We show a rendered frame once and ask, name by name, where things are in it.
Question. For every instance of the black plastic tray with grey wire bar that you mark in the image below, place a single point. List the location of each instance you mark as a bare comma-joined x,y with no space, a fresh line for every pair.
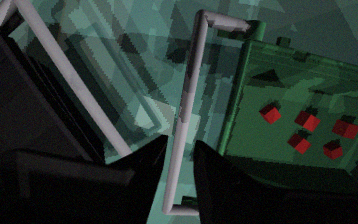
35,111

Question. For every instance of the green plastic tray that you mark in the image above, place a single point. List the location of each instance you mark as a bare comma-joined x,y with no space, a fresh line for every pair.
293,81

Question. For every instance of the small red block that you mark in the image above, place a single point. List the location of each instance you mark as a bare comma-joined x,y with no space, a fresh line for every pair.
270,114
345,129
332,150
307,121
299,143

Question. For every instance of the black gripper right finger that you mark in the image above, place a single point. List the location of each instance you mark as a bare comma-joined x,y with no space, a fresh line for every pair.
228,195

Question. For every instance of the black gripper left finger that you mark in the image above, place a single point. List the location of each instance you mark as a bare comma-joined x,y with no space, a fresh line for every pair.
118,193

